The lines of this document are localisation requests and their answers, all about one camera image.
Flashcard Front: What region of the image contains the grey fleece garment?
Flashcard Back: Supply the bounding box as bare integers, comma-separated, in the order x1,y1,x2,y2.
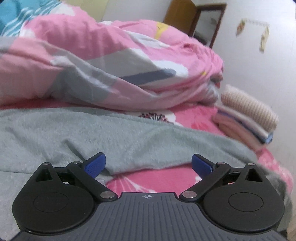
0,108,293,239

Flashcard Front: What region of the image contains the stack of folded clothes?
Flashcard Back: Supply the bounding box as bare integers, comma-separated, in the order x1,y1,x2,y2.
212,84,280,152

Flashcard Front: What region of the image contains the pink floral bed sheet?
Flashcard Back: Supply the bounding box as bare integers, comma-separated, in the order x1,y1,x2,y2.
1,106,292,202

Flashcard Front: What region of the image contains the pink patterned quilt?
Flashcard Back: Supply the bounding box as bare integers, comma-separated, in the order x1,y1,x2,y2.
1,3,224,111

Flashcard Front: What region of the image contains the dark framed mirror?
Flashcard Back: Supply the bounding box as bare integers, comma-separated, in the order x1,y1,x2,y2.
191,3,227,48

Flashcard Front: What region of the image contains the brown wooden door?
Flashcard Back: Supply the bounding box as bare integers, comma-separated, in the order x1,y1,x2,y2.
163,0,197,35

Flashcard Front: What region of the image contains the cream yellow wardrobe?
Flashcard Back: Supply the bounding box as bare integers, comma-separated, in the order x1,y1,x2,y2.
65,0,109,22

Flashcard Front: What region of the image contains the blue patterned pillow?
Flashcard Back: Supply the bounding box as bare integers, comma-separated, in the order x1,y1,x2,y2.
1,0,62,37

